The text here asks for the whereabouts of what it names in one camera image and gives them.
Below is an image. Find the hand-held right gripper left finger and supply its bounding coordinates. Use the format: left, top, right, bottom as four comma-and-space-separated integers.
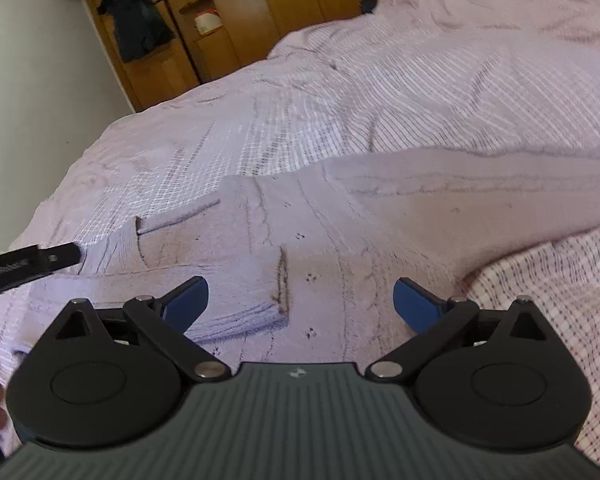
44, 276, 231, 383

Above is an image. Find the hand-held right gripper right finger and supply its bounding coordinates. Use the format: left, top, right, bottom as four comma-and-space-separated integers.
364, 277, 556, 386

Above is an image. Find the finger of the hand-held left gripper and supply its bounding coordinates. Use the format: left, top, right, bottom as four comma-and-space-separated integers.
0, 242, 84, 297

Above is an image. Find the pink checked bed sheet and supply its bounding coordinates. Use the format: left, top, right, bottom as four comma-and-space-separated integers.
0, 0, 600, 471

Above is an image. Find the dark hanging jacket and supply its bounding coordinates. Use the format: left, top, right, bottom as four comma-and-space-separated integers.
97, 0, 176, 64

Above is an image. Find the wooden wardrobe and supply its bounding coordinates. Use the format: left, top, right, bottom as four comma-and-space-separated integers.
46, 0, 405, 113

